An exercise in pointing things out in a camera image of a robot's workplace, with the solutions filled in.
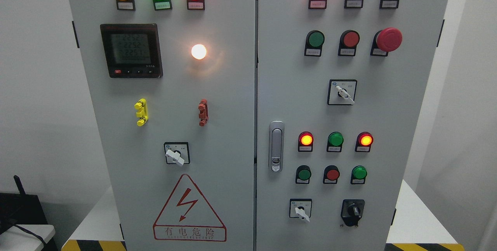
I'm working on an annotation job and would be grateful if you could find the black rotary knob switch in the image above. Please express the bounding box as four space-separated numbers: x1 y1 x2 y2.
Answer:
341 199 365 227

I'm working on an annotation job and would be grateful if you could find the grey electrical control cabinet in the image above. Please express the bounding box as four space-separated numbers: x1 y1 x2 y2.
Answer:
69 0 447 251

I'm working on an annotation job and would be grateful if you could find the red terminal connector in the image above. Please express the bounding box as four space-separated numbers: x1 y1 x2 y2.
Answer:
198 99 209 127

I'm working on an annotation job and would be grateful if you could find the red lit indicator middle left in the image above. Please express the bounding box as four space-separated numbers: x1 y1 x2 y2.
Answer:
298 132 314 152

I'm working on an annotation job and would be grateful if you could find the white glowing pilot lamp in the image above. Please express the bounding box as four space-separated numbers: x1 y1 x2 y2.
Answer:
191 44 207 60

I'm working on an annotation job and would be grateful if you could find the green push button lower left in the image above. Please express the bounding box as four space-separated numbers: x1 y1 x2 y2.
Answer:
295 165 312 184

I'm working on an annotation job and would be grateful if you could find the green push button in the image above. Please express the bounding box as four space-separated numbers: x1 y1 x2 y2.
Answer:
350 166 367 185
304 30 325 57
295 165 312 184

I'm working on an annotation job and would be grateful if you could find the green indicator middle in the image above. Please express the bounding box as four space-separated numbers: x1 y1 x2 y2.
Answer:
327 132 344 152

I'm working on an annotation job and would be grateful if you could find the green push button upper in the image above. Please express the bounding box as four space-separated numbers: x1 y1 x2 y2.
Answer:
304 30 325 57

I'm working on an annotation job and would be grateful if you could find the red push button lower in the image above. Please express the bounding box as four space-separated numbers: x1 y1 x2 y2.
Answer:
322 165 340 184

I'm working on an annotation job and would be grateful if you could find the red push button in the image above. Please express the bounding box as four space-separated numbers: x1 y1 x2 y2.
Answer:
322 165 340 184
338 30 360 57

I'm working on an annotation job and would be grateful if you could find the yellow terminal connector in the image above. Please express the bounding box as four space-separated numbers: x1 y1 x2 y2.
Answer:
134 98 149 127

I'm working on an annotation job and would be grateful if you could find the red indicator middle right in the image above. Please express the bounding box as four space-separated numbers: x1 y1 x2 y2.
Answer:
355 132 374 152

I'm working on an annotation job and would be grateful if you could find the red electrical hazard warning sticker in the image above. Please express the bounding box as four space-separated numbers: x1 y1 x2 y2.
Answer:
153 174 227 242

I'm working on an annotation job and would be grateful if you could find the red push button upper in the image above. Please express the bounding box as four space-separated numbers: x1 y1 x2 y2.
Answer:
338 30 360 57

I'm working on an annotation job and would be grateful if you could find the green push button lower right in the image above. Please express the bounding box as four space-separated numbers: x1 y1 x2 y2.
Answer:
350 166 367 185

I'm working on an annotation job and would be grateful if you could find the black digital power meter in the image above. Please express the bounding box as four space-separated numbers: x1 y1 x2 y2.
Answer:
100 24 163 78

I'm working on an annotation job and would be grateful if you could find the red emergency stop mushroom button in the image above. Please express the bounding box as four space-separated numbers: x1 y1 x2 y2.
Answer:
370 27 403 57

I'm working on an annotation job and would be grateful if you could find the black device with antenna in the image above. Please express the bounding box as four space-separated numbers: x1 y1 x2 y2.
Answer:
0 175 48 233

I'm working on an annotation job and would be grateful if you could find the silver door latch handle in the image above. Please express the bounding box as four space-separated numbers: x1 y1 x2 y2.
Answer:
269 121 285 173

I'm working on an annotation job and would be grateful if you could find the left door white selector switch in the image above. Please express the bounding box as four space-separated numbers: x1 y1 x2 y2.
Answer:
163 142 190 166

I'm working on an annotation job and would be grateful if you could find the upper right white selector switch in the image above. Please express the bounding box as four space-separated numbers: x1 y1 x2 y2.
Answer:
328 79 358 106

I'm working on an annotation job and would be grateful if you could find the lower white selector switch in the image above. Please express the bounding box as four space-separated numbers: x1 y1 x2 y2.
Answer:
289 198 312 223

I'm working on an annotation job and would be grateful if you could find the white box with cable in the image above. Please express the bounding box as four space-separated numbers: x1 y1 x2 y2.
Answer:
0 224 56 251

